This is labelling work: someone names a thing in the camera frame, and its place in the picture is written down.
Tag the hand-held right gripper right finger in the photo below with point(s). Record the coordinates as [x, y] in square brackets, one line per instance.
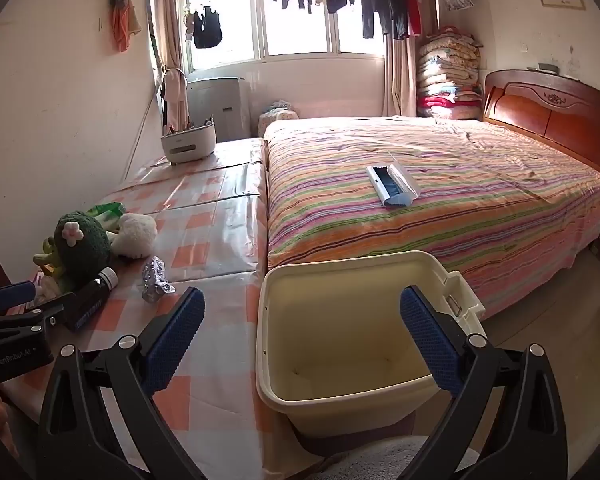
[430, 342]

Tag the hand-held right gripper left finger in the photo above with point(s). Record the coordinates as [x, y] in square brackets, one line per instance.
[175, 345]

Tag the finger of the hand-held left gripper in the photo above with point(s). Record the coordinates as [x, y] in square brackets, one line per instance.
[12, 295]
[30, 316]

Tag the dark bottle with white cap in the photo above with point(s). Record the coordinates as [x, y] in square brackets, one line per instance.
[87, 300]

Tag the cream plastic bin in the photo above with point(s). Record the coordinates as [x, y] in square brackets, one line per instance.
[340, 320]

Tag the white fluffy plush toy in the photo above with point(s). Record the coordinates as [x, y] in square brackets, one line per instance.
[135, 235]

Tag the crumpled silver foil pack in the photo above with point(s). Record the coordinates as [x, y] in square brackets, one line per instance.
[155, 280]

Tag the green plush toy with flower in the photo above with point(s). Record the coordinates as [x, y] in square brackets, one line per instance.
[82, 250]

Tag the green plastic bag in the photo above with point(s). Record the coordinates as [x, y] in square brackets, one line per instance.
[107, 210]

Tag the orange checkered tablecloth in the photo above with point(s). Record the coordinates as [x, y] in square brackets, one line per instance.
[215, 220]

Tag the person's grey trouser leg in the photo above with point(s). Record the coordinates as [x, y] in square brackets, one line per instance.
[370, 460]

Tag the striped bed blanket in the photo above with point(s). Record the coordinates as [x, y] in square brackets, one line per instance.
[480, 200]

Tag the white desktop organizer box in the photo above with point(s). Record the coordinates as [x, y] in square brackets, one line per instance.
[187, 147]

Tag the bunch of pens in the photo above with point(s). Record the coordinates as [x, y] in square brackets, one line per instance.
[200, 124]

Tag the white portable appliance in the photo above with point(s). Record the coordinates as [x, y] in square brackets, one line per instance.
[230, 105]

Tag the spotted stool cover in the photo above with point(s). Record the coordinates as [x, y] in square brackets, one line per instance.
[280, 115]

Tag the wooden bed headboard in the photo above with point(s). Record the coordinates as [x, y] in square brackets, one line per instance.
[555, 115]

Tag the pink curtain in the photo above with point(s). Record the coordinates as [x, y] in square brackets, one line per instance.
[402, 80]
[167, 20]

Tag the stack of folded quilts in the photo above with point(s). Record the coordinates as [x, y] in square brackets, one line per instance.
[447, 70]

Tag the orange hanging cloth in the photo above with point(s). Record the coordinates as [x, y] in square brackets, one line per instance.
[122, 25]

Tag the small grey box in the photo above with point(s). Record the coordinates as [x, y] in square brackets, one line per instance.
[547, 67]

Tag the black hanging garment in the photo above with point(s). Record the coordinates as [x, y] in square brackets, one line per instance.
[207, 27]

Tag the window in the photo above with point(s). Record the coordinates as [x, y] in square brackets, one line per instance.
[295, 30]

